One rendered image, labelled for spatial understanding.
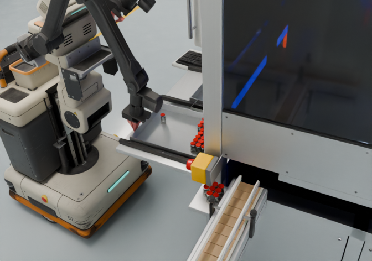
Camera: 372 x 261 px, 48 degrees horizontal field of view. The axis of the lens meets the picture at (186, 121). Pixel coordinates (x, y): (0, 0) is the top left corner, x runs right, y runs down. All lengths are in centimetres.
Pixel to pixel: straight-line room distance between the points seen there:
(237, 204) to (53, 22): 93
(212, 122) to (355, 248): 62
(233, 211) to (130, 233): 125
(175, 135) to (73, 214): 88
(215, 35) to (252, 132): 33
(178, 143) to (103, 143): 108
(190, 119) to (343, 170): 75
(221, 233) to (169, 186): 146
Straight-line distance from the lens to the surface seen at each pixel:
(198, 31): 248
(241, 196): 142
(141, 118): 165
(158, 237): 249
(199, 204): 146
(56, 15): 164
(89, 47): 204
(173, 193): 270
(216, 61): 121
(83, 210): 235
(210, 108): 131
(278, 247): 166
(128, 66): 152
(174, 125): 178
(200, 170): 137
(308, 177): 136
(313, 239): 156
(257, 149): 134
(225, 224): 134
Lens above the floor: 197
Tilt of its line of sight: 38 degrees down
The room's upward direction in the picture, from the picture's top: 4 degrees counter-clockwise
